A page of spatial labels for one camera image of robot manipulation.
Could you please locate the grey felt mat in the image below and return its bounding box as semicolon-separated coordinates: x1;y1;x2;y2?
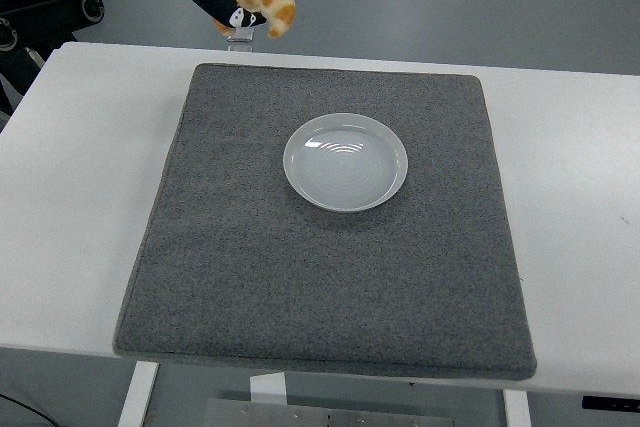
112;62;539;381

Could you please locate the black table control panel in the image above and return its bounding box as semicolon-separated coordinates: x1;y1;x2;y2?
582;395;640;411

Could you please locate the thin black floor cable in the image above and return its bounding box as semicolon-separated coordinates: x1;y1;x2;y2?
0;390;56;427

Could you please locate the person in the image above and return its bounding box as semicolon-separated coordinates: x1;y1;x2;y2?
0;46;45;117

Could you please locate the white table leg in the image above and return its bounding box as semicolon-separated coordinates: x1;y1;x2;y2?
117;360;160;427
248;372;287;406
502;389;531;427

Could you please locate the round light grey plate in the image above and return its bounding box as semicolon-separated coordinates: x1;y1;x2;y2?
282;113;409;212

